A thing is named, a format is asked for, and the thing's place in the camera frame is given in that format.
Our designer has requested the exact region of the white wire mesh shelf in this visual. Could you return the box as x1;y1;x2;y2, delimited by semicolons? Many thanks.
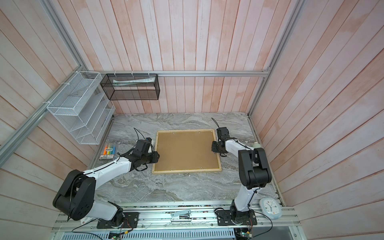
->
47;72;115;145

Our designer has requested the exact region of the black wire mesh basket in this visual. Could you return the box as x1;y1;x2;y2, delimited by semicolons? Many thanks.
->
101;73;161;101

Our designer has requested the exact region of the white round clock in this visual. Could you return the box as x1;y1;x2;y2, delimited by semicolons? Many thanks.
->
259;198;283;220

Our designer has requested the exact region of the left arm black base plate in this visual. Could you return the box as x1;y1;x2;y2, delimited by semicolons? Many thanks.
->
97;212;139;229

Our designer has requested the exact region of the paper inside black basket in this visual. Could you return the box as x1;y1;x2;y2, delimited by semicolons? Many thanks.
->
112;77;156;87

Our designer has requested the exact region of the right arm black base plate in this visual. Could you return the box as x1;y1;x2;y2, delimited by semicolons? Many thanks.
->
214;207;258;227

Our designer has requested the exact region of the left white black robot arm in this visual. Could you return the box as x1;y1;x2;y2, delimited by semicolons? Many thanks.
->
53;138;160;228

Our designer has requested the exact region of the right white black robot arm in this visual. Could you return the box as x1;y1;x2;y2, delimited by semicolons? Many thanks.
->
212;127;272;225

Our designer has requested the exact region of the light wooden picture frame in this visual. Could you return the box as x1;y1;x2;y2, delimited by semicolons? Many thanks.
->
151;128;223;175

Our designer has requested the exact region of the pack of coloured highlighters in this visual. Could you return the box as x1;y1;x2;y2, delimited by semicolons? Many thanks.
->
99;142;118;161

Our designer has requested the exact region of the brown cardboard backing board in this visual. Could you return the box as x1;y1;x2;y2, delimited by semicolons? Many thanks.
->
154;131;220;172

